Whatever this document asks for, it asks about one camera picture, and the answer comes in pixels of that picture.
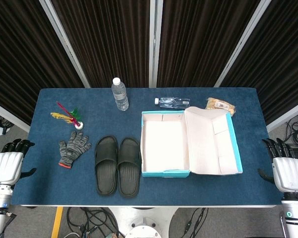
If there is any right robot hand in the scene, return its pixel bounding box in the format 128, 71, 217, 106
257, 138, 298, 193

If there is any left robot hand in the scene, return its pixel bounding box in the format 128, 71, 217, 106
0, 138, 37, 185

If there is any black rubber slipper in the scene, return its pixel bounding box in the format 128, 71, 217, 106
117, 137, 142, 198
94, 135, 119, 196

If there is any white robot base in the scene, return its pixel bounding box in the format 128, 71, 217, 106
108, 207, 180, 238

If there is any light blue shoe box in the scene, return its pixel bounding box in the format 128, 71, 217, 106
141, 106, 244, 178

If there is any grey knit work glove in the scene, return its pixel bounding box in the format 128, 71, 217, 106
58, 130, 92, 170

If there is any colourful feather shuttlecock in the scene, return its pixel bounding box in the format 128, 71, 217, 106
50, 101, 85, 130

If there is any brown snack packet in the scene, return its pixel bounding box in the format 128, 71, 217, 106
205, 97, 237, 117

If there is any blue felt table cover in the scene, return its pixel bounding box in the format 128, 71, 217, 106
11, 87, 288, 208

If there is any dark brown pleated curtain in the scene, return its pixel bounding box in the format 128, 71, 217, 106
51, 0, 151, 88
0, 0, 85, 126
221, 0, 298, 126
156, 0, 261, 88

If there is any clear upright water bottle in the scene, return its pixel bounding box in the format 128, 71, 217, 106
111, 77, 130, 112

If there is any flattened water bottle blue label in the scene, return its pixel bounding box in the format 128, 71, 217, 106
154, 97, 191, 109

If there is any grey metal partition post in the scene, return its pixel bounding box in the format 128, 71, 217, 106
149, 0, 164, 88
213, 0, 273, 88
265, 98, 298, 132
0, 99, 31, 132
39, 0, 91, 88

